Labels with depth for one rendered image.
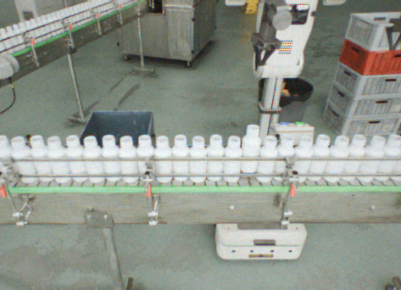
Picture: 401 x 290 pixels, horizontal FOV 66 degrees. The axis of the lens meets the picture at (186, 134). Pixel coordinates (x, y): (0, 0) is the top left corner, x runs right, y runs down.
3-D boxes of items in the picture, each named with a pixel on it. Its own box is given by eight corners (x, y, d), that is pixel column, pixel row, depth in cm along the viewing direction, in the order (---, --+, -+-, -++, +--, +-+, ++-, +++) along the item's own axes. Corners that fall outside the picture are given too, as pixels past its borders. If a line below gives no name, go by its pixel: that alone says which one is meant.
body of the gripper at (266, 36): (263, 48, 97) (268, 25, 92) (249, 38, 105) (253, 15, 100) (281, 47, 98) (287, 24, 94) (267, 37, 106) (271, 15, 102)
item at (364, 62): (362, 75, 269) (370, 51, 257) (337, 59, 303) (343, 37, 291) (425, 72, 276) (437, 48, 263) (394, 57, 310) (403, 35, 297)
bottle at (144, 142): (156, 181, 105) (153, 142, 96) (138, 182, 105) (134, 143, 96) (156, 170, 110) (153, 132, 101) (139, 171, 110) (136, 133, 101)
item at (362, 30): (370, 51, 257) (379, 24, 245) (342, 37, 291) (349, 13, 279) (436, 48, 263) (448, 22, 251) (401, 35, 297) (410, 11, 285)
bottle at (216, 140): (219, 170, 111) (222, 131, 102) (224, 181, 106) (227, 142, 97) (203, 171, 110) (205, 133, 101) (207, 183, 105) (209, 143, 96)
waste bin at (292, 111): (254, 160, 276) (264, 97, 241) (246, 133, 314) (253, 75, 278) (304, 160, 276) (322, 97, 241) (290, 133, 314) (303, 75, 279)
